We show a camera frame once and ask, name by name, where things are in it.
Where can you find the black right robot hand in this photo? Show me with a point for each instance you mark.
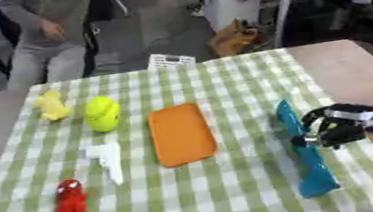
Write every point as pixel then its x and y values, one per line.
pixel 340 132

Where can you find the blue flat toy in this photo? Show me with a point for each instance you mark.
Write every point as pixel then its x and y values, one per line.
pixel 306 154

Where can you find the brown bag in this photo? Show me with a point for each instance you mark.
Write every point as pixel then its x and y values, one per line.
pixel 234 38

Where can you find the orange rectangular tray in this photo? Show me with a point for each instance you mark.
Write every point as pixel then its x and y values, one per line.
pixel 181 133

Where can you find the white slotted basket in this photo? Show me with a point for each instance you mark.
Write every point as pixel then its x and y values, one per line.
pixel 169 60

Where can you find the white plastic toy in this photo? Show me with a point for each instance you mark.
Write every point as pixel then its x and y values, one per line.
pixel 108 158

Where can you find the yellow-green round toy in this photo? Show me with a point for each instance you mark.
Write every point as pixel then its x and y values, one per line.
pixel 103 113

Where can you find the red figure toy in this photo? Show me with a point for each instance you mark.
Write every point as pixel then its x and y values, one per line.
pixel 70 200

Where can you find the yellow soft toy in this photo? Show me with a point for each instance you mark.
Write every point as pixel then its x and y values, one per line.
pixel 52 105

